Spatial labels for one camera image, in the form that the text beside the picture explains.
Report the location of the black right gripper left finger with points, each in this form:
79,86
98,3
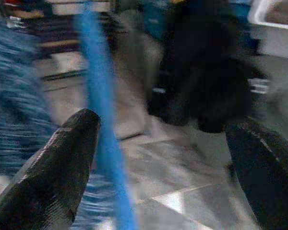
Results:
45,182

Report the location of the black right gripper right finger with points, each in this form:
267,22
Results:
271,187

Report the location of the blue plaid garment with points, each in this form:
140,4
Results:
12,95

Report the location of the blue terry towel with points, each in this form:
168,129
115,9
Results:
98,83

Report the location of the black hanging garment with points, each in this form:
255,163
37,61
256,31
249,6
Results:
206,72

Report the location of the large white storage bin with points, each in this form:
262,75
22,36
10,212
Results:
278,40

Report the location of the black drying rack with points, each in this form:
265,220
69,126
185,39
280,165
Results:
52,28

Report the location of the blue plastic container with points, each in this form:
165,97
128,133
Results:
154,16

